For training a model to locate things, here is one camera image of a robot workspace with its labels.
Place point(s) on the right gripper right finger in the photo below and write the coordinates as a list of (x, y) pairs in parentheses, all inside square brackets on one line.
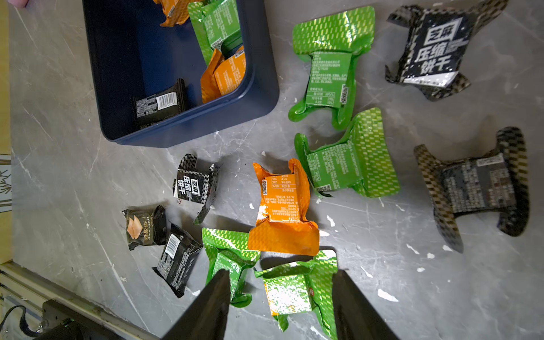
[(354, 315)]

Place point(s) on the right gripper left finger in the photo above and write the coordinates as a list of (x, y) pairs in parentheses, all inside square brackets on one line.
[(207, 316)]

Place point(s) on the green cookie packet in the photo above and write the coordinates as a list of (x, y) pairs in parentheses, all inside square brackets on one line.
[(360, 160), (216, 26), (303, 287), (228, 250), (332, 45)]

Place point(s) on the black cookie packet barcode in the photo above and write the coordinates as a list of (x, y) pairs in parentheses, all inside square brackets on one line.
[(178, 260)]

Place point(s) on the black cookie packet with picture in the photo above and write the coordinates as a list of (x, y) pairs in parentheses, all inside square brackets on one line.
[(146, 227)]

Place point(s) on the orange cookie packet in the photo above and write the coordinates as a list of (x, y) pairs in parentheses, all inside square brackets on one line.
[(281, 224), (222, 75), (175, 11)]

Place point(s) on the small black checkered packet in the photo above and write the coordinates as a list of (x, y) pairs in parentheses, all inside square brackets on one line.
[(196, 186)]

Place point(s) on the black checkered cookie packet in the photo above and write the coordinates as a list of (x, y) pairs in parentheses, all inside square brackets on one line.
[(494, 182)]

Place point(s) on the black barcode packet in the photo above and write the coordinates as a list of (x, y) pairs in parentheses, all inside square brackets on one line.
[(160, 106)]

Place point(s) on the dark blue storage box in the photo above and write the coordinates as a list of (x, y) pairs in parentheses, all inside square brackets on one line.
[(132, 57)]

